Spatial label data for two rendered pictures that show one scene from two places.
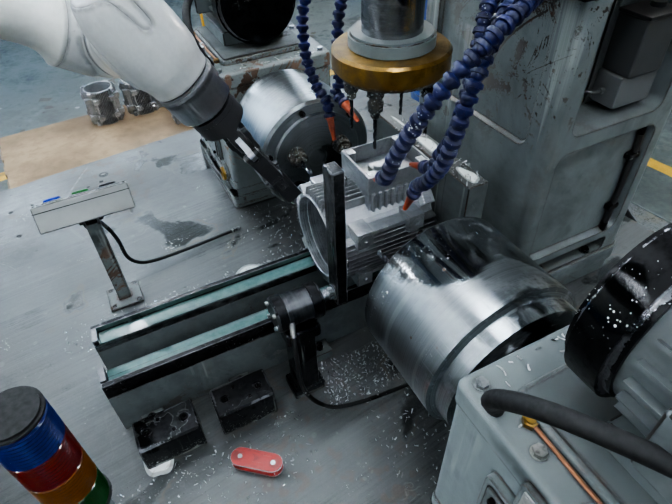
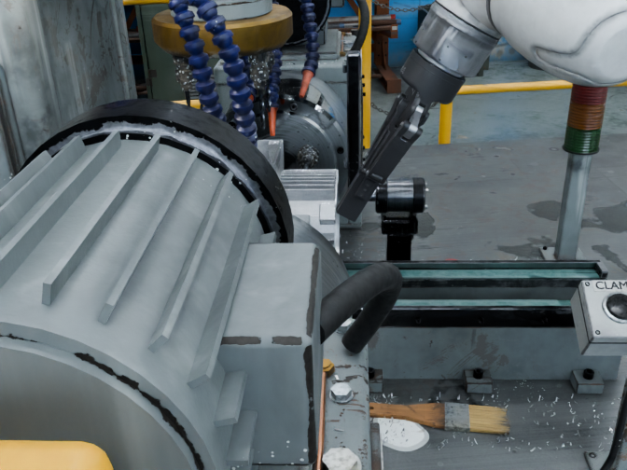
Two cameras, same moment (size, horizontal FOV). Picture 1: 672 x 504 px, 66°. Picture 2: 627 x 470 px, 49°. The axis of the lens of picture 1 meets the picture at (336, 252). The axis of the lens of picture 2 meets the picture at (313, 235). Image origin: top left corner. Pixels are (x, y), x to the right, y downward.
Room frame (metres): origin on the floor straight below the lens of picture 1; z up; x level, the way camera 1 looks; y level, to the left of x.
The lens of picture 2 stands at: (1.53, 0.45, 1.49)
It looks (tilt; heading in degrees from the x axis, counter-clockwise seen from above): 27 degrees down; 209
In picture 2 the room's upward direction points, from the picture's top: 2 degrees counter-clockwise
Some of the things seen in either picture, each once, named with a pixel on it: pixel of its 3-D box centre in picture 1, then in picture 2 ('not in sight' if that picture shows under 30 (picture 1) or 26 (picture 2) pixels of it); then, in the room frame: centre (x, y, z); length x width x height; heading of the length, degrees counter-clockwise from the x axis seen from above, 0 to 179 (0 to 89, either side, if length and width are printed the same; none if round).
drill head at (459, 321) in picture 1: (481, 335); (285, 141); (0.46, -0.20, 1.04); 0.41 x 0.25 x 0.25; 25
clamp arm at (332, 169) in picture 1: (335, 240); (355, 133); (0.58, 0.00, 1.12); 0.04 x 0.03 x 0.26; 115
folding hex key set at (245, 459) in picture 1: (257, 461); not in sight; (0.40, 0.14, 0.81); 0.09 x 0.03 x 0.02; 76
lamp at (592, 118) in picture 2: (60, 473); (586, 113); (0.25, 0.30, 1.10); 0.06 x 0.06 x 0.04
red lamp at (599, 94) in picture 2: (42, 452); (590, 88); (0.25, 0.30, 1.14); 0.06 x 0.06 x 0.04
